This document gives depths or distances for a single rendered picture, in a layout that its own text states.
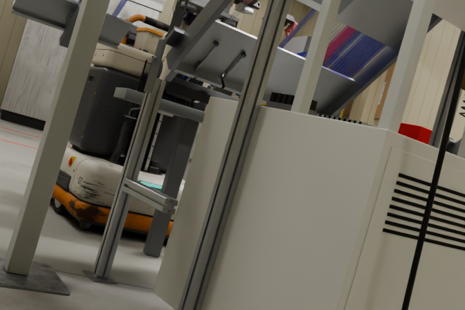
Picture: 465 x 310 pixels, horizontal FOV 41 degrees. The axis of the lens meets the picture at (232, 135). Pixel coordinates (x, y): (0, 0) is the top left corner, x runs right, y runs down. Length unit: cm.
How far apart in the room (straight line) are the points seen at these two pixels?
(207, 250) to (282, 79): 84
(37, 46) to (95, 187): 596
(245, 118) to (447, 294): 60
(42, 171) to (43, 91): 670
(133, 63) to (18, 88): 557
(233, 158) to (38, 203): 58
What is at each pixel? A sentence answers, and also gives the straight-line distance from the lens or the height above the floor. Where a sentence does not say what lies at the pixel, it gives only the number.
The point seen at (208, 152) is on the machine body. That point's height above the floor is 47.
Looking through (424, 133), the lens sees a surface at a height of 76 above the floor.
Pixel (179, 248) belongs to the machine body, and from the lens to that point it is 169.
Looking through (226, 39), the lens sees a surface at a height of 82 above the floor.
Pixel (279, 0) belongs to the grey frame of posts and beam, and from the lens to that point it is 155.
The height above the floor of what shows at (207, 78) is 69.
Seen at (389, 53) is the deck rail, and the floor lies 96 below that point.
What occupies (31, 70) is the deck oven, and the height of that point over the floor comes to 71.
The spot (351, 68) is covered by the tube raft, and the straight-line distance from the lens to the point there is 226.
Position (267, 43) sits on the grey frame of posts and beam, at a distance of 153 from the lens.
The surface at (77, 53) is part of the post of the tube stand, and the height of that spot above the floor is 63.
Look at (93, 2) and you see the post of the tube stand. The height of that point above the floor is 77.
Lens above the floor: 51
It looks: 1 degrees up
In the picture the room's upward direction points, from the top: 16 degrees clockwise
